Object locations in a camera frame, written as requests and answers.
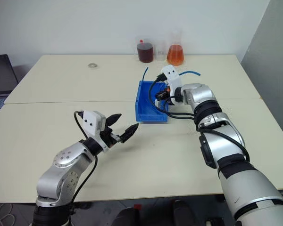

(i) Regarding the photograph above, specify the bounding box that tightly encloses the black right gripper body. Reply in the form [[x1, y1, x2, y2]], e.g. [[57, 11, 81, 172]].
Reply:
[[164, 86, 173, 101]]

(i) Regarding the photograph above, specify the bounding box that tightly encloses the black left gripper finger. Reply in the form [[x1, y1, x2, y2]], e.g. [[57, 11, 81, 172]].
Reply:
[[105, 113, 122, 127], [119, 124, 140, 144]]

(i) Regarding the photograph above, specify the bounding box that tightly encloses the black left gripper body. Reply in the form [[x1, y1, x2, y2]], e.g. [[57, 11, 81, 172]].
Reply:
[[100, 126, 121, 149]]

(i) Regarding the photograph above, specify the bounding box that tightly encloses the blue ethernet cable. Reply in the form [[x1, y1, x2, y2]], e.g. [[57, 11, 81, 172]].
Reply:
[[179, 70, 201, 77]]

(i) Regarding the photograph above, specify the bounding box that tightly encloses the blue plastic bin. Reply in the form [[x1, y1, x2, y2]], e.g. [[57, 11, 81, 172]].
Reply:
[[135, 80, 170, 123]]

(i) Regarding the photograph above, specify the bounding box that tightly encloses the flask with orange liquid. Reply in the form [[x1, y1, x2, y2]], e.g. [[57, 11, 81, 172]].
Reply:
[[166, 30, 186, 66]]

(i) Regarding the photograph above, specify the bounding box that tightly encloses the empty clear beaker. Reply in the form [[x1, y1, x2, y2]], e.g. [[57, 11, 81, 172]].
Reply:
[[154, 41, 168, 61]]

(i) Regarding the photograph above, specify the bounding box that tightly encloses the beaker with dark brown liquid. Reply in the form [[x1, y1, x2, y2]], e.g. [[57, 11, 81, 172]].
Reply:
[[133, 37, 155, 64]]

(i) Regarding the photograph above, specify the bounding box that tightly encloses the grey laptop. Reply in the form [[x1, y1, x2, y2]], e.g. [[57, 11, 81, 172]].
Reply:
[[0, 54, 19, 121]]

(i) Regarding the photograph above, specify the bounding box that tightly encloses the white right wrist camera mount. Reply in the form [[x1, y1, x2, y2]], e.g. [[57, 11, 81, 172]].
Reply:
[[160, 65, 183, 105]]

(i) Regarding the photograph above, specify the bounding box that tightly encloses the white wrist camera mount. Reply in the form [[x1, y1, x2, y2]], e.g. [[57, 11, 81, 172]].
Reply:
[[81, 110, 109, 153], [160, 65, 183, 105]]

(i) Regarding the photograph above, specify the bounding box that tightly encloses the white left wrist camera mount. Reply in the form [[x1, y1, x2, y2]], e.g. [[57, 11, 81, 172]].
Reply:
[[81, 110, 109, 153]]

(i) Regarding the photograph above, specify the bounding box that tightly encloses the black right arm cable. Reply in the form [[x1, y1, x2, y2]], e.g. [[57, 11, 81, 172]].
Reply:
[[149, 73, 250, 163]]

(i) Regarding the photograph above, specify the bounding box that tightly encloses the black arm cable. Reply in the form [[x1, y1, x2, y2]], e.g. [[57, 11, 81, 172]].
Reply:
[[149, 73, 250, 163], [73, 111, 99, 203]]

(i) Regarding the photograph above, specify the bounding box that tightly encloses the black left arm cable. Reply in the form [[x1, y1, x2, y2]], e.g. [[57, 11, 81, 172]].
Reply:
[[73, 111, 99, 203]]

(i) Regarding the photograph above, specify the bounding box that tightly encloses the white floor cable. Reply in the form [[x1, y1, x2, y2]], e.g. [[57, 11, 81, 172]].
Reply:
[[0, 203, 15, 226]]

